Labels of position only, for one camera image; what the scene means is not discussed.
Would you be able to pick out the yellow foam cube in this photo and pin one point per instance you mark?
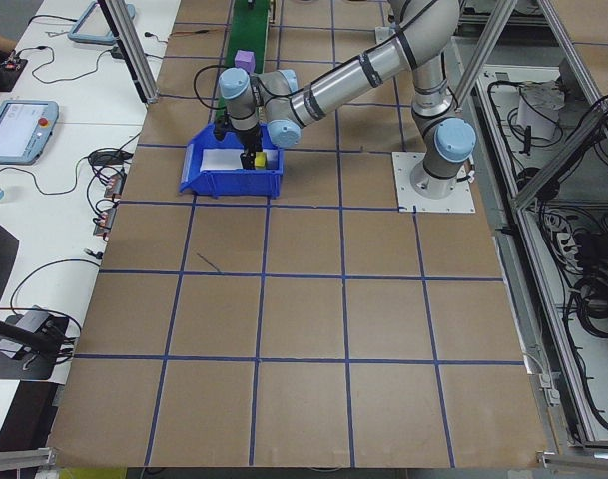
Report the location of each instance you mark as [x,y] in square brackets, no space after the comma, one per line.
[261,159]

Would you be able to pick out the purple foam cube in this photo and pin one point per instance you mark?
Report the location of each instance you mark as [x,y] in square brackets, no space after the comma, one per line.
[245,61]

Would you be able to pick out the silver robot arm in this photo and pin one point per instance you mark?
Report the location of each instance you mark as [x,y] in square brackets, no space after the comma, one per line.
[343,82]

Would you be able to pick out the blue plastic storage bin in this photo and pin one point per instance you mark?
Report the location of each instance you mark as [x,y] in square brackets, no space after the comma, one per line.
[243,184]

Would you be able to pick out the green conveyor belt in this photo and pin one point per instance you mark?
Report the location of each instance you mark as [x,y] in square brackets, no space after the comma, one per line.
[248,30]

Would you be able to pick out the white foam pad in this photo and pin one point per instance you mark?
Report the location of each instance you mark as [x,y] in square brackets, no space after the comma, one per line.
[218,159]

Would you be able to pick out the motor driver circuit board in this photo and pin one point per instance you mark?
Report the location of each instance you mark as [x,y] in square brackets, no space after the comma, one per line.
[115,184]
[105,222]

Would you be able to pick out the black power adapter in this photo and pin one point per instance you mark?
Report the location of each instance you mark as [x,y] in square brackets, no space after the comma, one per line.
[118,52]

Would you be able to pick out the grey blue teach pendant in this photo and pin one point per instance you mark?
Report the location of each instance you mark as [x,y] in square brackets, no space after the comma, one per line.
[96,25]
[19,132]

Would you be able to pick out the small black electronics board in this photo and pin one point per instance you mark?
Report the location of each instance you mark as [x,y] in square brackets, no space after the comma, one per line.
[13,62]

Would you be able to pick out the grey small box device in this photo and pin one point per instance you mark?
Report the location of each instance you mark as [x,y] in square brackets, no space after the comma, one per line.
[31,322]

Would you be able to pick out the black device on stand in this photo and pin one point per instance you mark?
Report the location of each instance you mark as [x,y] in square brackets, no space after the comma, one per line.
[44,366]

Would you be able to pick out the white paper wrapped object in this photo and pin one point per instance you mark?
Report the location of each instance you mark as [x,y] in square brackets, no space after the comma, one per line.
[538,107]

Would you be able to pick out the white power strip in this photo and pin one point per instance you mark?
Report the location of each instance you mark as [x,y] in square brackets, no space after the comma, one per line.
[563,242]

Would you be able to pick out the black power brick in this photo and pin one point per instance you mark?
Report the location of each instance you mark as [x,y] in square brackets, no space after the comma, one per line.
[593,245]

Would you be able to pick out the aluminium table edge bar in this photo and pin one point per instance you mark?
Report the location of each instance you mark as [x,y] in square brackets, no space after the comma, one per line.
[583,457]
[19,456]

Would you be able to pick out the white square base plate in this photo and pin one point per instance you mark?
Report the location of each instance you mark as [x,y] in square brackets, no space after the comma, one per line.
[458,199]
[383,32]

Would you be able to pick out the V-shaped metal bar frame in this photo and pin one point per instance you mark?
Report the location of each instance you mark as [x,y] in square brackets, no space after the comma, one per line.
[568,150]

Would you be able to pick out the grey metal bracket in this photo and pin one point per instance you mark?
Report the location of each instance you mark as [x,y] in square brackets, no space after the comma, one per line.
[548,389]

